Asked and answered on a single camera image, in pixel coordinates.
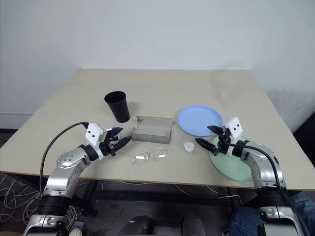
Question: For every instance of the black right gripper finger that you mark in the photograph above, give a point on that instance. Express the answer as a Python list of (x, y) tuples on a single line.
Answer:
[(205, 145), (216, 130)]

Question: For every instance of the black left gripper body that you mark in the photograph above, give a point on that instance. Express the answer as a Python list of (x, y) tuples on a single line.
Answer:
[(107, 147)]

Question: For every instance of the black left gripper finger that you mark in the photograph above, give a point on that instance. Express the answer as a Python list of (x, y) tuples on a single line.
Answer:
[(115, 132), (122, 143)]

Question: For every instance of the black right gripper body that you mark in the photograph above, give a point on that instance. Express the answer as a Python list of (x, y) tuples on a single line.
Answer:
[(222, 146)]

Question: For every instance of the white paper ball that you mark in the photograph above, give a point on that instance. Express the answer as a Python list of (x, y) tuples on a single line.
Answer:
[(189, 147)]

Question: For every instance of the green plate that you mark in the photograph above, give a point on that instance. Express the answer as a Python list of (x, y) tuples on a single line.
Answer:
[(221, 164)]

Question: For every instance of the clear frame glasses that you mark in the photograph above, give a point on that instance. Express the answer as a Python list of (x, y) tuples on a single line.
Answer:
[(139, 157)]

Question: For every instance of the grey glasses case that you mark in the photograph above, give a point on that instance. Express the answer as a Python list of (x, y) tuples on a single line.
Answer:
[(152, 129)]

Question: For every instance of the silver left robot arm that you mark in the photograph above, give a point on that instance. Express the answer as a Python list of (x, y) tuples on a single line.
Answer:
[(64, 172)]

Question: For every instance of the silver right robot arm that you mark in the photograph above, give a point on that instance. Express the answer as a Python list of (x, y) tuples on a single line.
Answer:
[(263, 169)]

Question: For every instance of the blue plate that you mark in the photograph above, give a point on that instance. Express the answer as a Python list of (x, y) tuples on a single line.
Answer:
[(197, 119)]

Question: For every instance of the black plastic cup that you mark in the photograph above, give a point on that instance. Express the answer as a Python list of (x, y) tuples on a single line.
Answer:
[(119, 108)]

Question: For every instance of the blue denim trouser leg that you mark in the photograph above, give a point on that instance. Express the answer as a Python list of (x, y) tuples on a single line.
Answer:
[(243, 221), (304, 204)]

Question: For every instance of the dark grey rounded shape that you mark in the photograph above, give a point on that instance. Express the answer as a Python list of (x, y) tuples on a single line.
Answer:
[(141, 226), (195, 225)]

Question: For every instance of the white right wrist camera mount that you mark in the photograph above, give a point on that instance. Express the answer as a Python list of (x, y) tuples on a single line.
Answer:
[(233, 129)]

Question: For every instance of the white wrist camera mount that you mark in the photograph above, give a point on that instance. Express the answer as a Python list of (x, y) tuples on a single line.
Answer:
[(233, 129), (93, 132)]

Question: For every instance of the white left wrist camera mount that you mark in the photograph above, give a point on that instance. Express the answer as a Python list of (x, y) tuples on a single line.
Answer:
[(93, 132)]

